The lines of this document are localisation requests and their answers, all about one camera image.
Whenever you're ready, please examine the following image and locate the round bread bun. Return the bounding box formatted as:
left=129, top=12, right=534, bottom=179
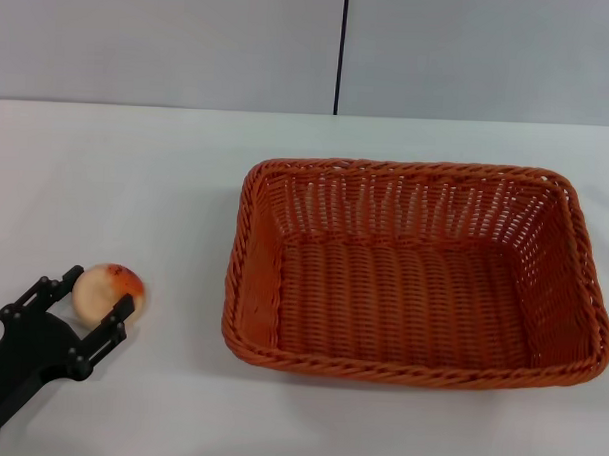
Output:
left=70, top=262, right=148, bottom=329

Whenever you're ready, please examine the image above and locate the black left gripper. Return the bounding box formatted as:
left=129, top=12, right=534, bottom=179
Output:
left=0, top=262, right=138, bottom=431

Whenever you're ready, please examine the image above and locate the orange woven rectangular basket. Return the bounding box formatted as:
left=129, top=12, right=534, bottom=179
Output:
left=220, top=153, right=609, bottom=396

